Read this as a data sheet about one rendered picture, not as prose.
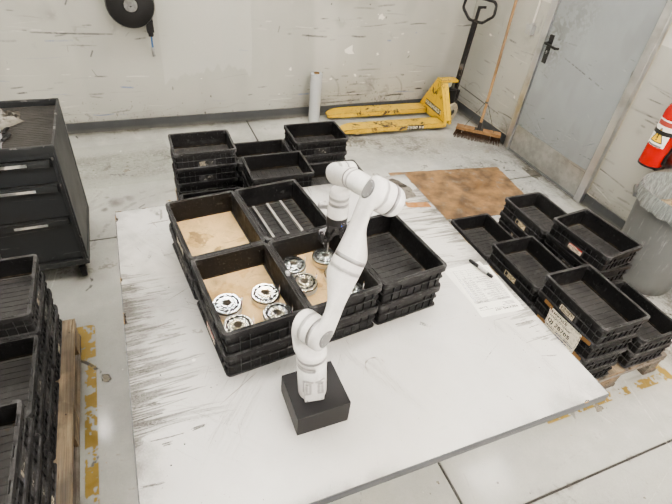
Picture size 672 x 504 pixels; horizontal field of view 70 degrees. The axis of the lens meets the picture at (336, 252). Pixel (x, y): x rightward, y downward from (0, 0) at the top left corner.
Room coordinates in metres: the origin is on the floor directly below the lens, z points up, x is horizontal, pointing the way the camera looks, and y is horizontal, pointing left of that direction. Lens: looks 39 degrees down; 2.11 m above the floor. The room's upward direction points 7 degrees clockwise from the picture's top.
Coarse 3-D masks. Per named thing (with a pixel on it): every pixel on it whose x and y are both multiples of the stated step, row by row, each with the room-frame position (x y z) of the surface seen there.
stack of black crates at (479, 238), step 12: (468, 216) 2.66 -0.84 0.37; (480, 216) 2.70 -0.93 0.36; (456, 228) 2.53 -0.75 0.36; (468, 228) 2.67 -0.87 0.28; (480, 228) 2.69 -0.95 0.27; (492, 228) 2.64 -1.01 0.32; (468, 240) 2.41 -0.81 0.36; (480, 240) 2.56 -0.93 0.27; (492, 240) 2.57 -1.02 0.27; (504, 240) 2.52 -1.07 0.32; (480, 252) 2.30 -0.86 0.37
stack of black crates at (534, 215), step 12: (540, 192) 2.90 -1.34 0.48; (516, 204) 2.82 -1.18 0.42; (528, 204) 2.87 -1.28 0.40; (540, 204) 2.85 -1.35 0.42; (552, 204) 2.77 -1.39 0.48; (504, 216) 2.73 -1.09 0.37; (516, 216) 2.65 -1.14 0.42; (528, 216) 2.58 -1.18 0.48; (540, 216) 2.76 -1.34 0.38; (552, 216) 2.74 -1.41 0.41; (504, 228) 2.71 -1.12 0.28; (516, 228) 2.61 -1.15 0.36; (528, 228) 2.54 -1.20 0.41; (540, 228) 2.46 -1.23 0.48; (540, 240) 2.44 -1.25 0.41
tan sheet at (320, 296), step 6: (312, 252) 1.55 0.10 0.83; (306, 258) 1.51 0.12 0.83; (306, 264) 1.47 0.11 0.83; (312, 264) 1.47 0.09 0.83; (306, 270) 1.43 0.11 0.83; (312, 270) 1.44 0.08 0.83; (318, 270) 1.44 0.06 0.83; (324, 270) 1.45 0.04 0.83; (318, 276) 1.41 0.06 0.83; (318, 282) 1.37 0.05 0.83; (324, 282) 1.38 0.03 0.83; (318, 288) 1.34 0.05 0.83; (324, 288) 1.34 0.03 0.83; (318, 294) 1.31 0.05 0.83; (324, 294) 1.31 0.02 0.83; (312, 300) 1.27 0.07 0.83; (318, 300) 1.27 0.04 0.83; (324, 300) 1.28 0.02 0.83
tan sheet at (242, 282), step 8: (232, 272) 1.37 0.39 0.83; (240, 272) 1.38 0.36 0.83; (248, 272) 1.38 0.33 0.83; (256, 272) 1.39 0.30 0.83; (264, 272) 1.39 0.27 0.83; (208, 280) 1.31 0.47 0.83; (216, 280) 1.32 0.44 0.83; (224, 280) 1.32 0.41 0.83; (232, 280) 1.33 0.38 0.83; (240, 280) 1.33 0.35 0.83; (248, 280) 1.34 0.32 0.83; (256, 280) 1.34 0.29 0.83; (264, 280) 1.35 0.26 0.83; (208, 288) 1.27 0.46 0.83; (216, 288) 1.27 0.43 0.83; (224, 288) 1.28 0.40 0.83; (232, 288) 1.28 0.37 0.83; (240, 288) 1.29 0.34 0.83; (248, 288) 1.29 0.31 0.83; (216, 296) 1.23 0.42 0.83; (240, 296) 1.25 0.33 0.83; (248, 296) 1.25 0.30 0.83; (280, 296) 1.27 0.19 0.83; (248, 304) 1.21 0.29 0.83; (248, 312) 1.17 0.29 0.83; (256, 312) 1.18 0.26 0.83; (224, 320) 1.12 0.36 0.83; (256, 320) 1.14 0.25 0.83
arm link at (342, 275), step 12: (336, 264) 0.98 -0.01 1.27; (348, 264) 0.98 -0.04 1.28; (336, 276) 0.96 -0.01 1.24; (348, 276) 0.96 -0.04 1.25; (336, 288) 0.94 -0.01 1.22; (348, 288) 0.95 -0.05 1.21; (336, 300) 0.93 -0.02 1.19; (324, 312) 0.91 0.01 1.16; (336, 312) 0.91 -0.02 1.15; (324, 324) 0.88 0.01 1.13; (336, 324) 0.91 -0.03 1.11; (312, 336) 0.86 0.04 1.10; (324, 336) 0.87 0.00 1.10; (312, 348) 0.85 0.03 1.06
